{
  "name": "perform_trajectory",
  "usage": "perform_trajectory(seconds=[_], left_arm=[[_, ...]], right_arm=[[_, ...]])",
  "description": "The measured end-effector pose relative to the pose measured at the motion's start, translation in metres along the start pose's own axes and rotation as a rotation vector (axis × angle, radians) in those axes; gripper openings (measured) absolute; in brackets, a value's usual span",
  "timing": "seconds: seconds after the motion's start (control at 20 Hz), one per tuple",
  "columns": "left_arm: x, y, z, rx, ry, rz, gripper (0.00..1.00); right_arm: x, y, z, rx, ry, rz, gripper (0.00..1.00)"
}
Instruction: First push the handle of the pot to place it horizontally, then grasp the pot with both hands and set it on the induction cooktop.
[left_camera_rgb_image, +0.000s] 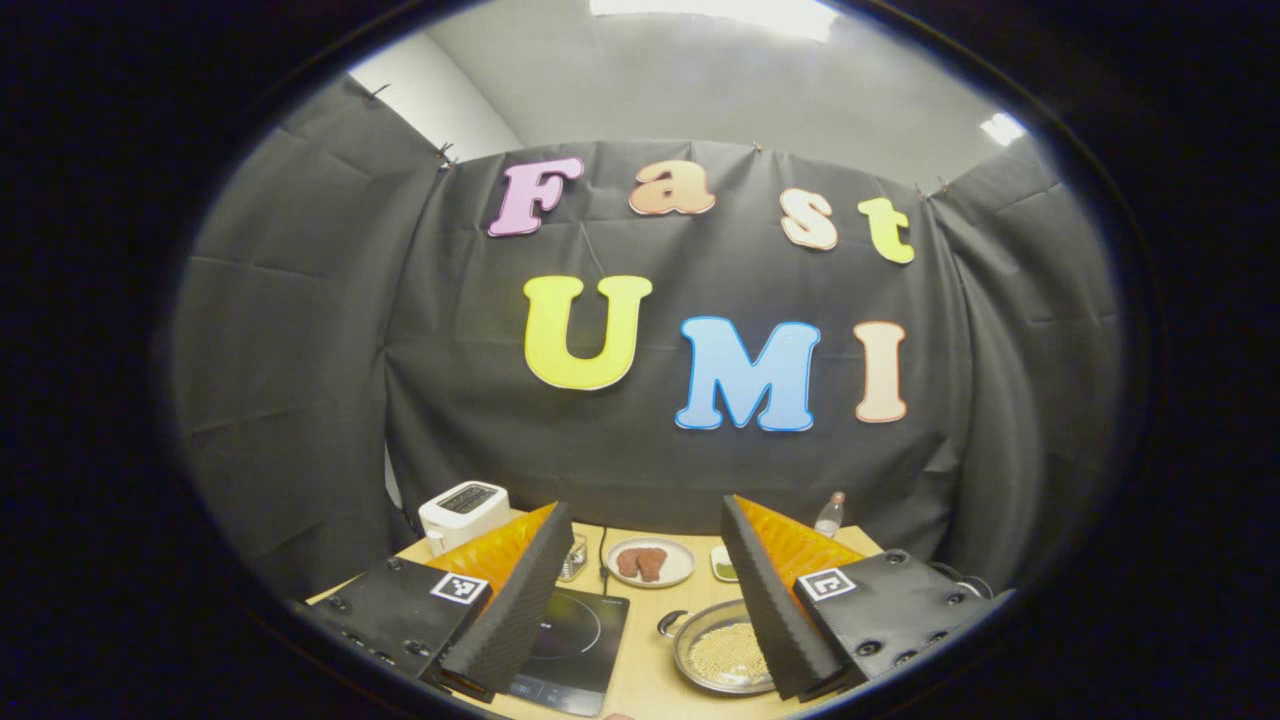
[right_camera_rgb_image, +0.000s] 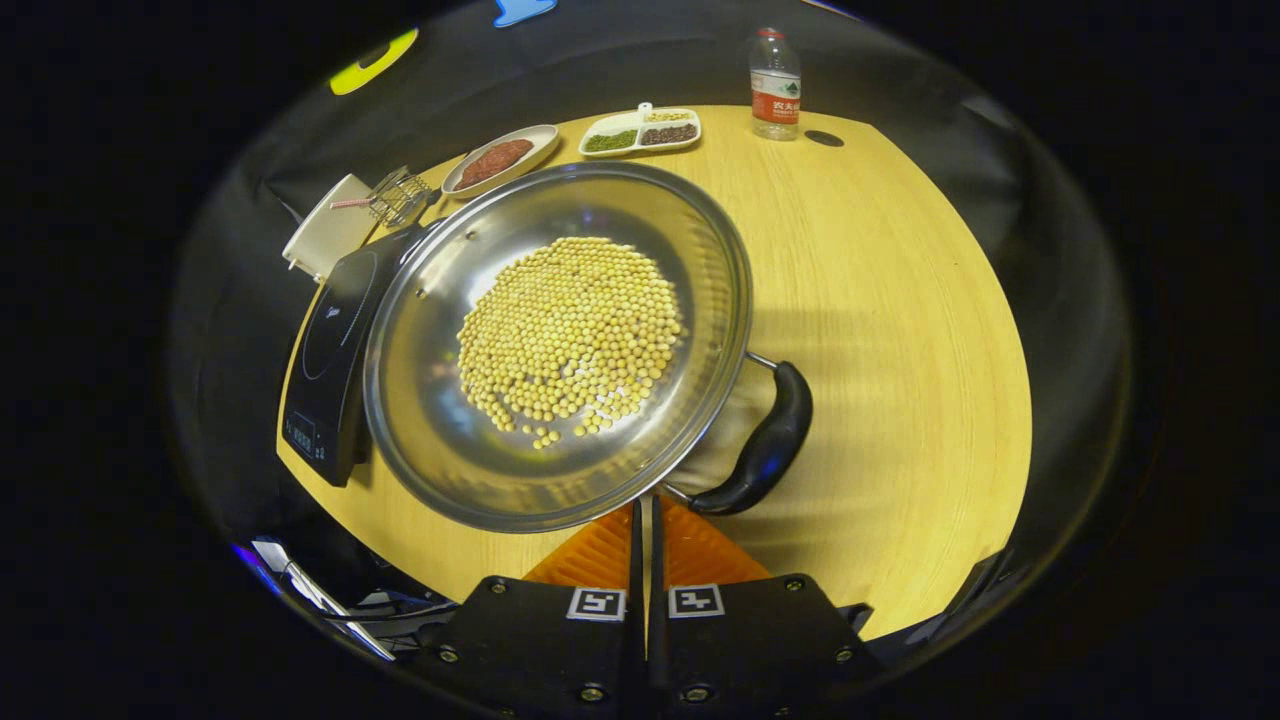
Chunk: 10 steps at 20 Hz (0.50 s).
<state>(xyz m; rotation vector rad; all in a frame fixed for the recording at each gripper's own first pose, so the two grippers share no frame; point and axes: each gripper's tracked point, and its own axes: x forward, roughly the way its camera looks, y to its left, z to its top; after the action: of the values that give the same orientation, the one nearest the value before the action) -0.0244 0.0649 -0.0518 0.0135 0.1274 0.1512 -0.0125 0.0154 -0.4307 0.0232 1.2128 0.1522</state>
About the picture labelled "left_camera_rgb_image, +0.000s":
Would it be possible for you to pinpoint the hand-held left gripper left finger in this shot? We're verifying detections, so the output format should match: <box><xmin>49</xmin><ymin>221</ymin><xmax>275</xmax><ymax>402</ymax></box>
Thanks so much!
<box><xmin>290</xmin><ymin>500</ymin><xmax>576</xmax><ymax>704</ymax></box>

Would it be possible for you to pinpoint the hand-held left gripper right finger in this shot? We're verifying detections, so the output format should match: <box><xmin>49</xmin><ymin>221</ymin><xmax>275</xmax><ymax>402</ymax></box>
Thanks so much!
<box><xmin>720</xmin><ymin>494</ymin><xmax>1016</xmax><ymax>703</ymax></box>

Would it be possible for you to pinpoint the black induction cooktop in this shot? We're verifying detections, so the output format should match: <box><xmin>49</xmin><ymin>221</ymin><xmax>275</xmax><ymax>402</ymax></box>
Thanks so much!
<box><xmin>505</xmin><ymin>586</ymin><xmax>631</xmax><ymax>718</ymax></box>

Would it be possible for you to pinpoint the steel pot with soybeans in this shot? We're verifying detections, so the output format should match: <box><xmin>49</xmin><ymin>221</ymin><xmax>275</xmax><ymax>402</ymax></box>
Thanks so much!
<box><xmin>657</xmin><ymin>598</ymin><xmax>783</xmax><ymax>697</ymax></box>

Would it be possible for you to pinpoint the white round plate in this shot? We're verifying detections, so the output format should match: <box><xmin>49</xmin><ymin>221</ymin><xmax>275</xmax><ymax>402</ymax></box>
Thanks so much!
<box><xmin>606</xmin><ymin>537</ymin><xmax>697</xmax><ymax>589</ymax></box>

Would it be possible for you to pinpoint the white toaster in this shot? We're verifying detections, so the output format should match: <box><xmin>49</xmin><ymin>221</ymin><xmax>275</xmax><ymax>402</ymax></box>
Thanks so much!
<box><xmin>418</xmin><ymin>481</ymin><xmax>513</xmax><ymax>557</ymax></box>

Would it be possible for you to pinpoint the red meat slice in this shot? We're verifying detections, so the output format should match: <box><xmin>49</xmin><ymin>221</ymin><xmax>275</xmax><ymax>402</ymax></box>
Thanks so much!
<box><xmin>617</xmin><ymin>546</ymin><xmax>669</xmax><ymax>583</ymax></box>

